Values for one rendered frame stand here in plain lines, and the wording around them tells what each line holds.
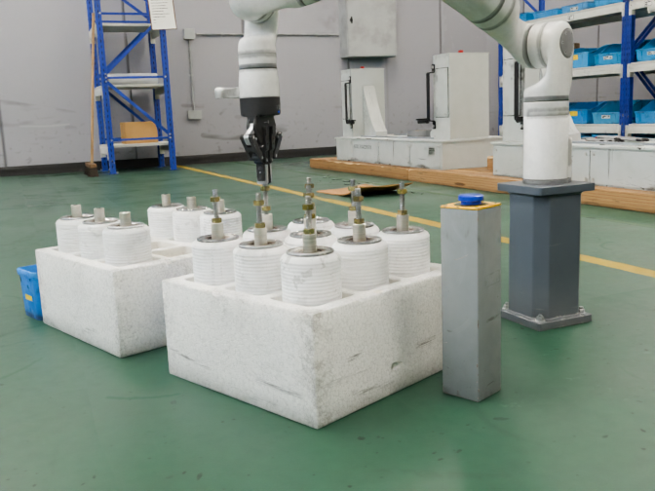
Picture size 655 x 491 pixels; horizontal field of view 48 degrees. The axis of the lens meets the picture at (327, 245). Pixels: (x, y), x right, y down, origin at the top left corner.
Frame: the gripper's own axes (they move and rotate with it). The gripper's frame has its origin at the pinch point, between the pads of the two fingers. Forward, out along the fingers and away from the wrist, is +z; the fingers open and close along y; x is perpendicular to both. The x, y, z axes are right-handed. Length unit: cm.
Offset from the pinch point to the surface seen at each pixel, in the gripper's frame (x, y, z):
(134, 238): 28.8, -3.3, 12.5
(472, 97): 33, 345, -17
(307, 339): -21.0, -28.9, 22.0
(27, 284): 71, 8, 27
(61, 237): 55, 4, 14
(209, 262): 3.5, -15.7, 14.1
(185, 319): 7.8, -17.9, 24.0
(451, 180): 38, 307, 31
